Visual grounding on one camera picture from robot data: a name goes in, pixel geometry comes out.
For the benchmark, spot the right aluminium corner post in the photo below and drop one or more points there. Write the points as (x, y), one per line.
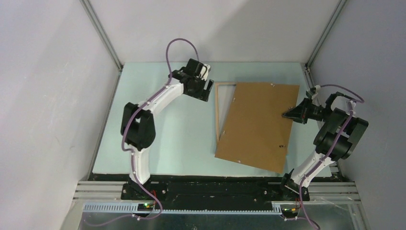
(329, 26)

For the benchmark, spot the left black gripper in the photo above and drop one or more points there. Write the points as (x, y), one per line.
(203, 94)

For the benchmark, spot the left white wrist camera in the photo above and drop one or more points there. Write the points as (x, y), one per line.
(205, 71)

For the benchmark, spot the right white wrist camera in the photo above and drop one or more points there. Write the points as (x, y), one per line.
(313, 92)

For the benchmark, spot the colourful printed photo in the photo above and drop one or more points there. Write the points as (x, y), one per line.
(225, 97)

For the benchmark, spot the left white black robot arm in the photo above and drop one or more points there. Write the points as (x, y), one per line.
(138, 122)

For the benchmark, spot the brown cardboard backing board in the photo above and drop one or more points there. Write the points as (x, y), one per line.
(254, 132)

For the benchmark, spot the aluminium rail front frame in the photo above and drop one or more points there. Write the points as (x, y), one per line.
(105, 196)

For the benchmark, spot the wooden picture frame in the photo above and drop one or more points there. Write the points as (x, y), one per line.
(216, 84)

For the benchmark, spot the left aluminium corner post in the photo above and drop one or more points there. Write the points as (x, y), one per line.
(95, 21)

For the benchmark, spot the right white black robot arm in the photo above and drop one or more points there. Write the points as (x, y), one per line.
(337, 138)

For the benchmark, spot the aluminium corner post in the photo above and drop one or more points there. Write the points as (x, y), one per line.
(95, 21)
(329, 26)

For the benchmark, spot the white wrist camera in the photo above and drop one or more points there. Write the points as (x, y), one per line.
(205, 71)
(313, 92)

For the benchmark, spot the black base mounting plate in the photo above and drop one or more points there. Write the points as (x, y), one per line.
(211, 193)

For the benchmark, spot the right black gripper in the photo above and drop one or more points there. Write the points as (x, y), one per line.
(300, 113)

